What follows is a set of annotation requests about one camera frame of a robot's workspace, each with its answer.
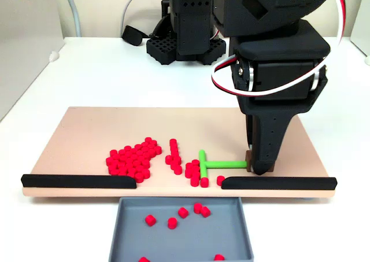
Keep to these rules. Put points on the grey plastic tray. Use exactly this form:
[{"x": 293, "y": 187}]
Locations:
[{"x": 202, "y": 239}]

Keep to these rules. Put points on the green T-shaped pusher tool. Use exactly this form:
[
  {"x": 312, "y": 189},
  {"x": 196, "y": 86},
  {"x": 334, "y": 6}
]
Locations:
[{"x": 225, "y": 165}]

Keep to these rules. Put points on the white panel foot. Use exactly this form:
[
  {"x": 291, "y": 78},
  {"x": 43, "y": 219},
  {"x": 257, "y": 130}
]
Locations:
[
  {"x": 54, "y": 56},
  {"x": 367, "y": 60}
]

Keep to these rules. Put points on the pink flat board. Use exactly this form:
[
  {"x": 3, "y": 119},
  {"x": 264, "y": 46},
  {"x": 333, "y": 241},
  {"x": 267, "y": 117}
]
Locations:
[{"x": 86, "y": 129}]

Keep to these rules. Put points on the red cylindrical granule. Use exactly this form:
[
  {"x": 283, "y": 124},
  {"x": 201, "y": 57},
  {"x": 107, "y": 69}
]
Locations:
[
  {"x": 221, "y": 180},
  {"x": 130, "y": 161},
  {"x": 154, "y": 143},
  {"x": 125, "y": 158},
  {"x": 145, "y": 145},
  {"x": 146, "y": 150},
  {"x": 188, "y": 173},
  {"x": 124, "y": 169},
  {"x": 195, "y": 162},
  {"x": 147, "y": 172},
  {"x": 129, "y": 148},
  {"x": 110, "y": 160},
  {"x": 196, "y": 175},
  {"x": 116, "y": 171},
  {"x": 124, "y": 152},
  {"x": 140, "y": 176},
  {"x": 123, "y": 173},
  {"x": 198, "y": 208},
  {"x": 140, "y": 154},
  {"x": 140, "y": 147},
  {"x": 118, "y": 157},
  {"x": 138, "y": 163},
  {"x": 174, "y": 151},
  {"x": 205, "y": 211},
  {"x": 130, "y": 166},
  {"x": 173, "y": 142},
  {"x": 143, "y": 259},
  {"x": 175, "y": 165},
  {"x": 135, "y": 150},
  {"x": 150, "y": 220},
  {"x": 158, "y": 149},
  {"x": 152, "y": 147},
  {"x": 142, "y": 159},
  {"x": 122, "y": 164},
  {"x": 172, "y": 223},
  {"x": 153, "y": 151},
  {"x": 183, "y": 212},
  {"x": 174, "y": 147},
  {"x": 135, "y": 157},
  {"x": 194, "y": 182},
  {"x": 147, "y": 162},
  {"x": 169, "y": 159},
  {"x": 141, "y": 169},
  {"x": 148, "y": 140},
  {"x": 112, "y": 167},
  {"x": 131, "y": 154},
  {"x": 131, "y": 175},
  {"x": 116, "y": 163},
  {"x": 178, "y": 170},
  {"x": 175, "y": 155},
  {"x": 204, "y": 182},
  {"x": 148, "y": 155},
  {"x": 177, "y": 160},
  {"x": 196, "y": 169},
  {"x": 189, "y": 166},
  {"x": 114, "y": 153},
  {"x": 132, "y": 171},
  {"x": 219, "y": 258}
]

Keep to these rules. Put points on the white partition panel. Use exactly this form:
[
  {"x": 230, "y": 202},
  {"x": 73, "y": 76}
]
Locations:
[
  {"x": 362, "y": 13},
  {"x": 23, "y": 42}
]

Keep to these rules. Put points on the black edge rail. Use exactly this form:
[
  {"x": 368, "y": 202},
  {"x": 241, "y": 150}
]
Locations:
[
  {"x": 274, "y": 183},
  {"x": 72, "y": 181}
]

